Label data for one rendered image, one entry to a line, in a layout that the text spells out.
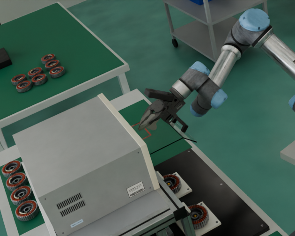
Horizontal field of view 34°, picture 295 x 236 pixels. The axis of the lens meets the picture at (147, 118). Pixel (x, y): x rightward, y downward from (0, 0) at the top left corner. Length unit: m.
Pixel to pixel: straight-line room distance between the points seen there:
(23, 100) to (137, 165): 1.87
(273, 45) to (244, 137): 1.62
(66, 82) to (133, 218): 1.90
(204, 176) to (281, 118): 1.65
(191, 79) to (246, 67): 2.60
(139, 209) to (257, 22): 0.94
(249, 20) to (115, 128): 0.75
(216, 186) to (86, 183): 0.77
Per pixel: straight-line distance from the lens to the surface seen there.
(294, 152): 2.32
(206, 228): 1.99
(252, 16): 2.10
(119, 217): 1.67
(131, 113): 2.81
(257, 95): 4.06
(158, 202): 1.67
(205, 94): 1.89
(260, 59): 4.55
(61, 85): 3.38
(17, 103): 3.38
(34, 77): 3.55
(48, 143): 1.77
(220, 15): 4.23
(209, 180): 2.20
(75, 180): 1.56
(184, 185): 2.19
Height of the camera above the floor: 2.27
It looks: 34 degrees down
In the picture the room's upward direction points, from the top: 17 degrees counter-clockwise
